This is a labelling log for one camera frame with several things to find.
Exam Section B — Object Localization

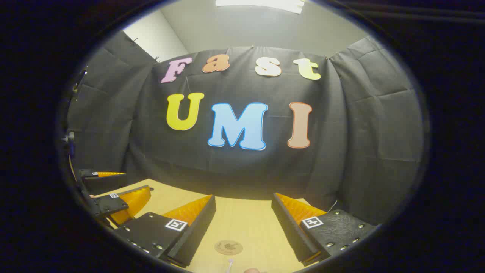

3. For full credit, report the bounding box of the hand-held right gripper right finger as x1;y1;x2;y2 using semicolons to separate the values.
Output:
271;192;376;267

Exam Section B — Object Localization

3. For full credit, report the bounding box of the round cork coaster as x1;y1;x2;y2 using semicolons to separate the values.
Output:
214;240;244;256

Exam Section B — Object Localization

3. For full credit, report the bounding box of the ceiling light panel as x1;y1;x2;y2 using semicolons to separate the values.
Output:
215;0;305;14

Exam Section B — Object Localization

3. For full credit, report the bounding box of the light wooden desktop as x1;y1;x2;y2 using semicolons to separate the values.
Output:
95;178;330;273

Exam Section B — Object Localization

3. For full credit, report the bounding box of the black backdrop cloth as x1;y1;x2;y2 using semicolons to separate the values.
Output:
66;30;425;226

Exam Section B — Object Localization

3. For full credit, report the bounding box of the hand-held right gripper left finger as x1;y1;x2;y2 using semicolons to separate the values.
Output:
113;194;217;268

